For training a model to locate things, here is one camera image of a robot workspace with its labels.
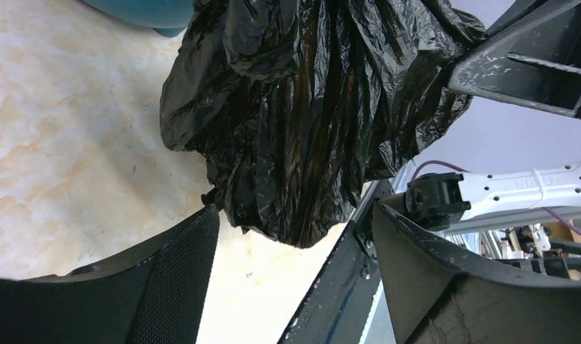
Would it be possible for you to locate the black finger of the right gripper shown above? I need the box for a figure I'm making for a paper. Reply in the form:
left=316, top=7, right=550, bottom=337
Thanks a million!
left=448, top=0, right=581, bottom=120

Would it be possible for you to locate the teal plastic trash bin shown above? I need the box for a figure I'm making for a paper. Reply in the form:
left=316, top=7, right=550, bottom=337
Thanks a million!
left=85, top=0, right=194, bottom=38

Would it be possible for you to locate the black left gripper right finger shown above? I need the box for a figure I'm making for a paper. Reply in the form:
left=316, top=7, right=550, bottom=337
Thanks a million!
left=372, top=203, right=581, bottom=343

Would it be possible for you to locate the black trash bag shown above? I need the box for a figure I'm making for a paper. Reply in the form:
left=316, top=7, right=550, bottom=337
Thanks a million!
left=159, top=1, right=486, bottom=248

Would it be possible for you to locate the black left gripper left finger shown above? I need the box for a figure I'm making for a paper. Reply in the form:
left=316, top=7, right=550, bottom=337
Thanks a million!
left=0, top=206, right=219, bottom=343

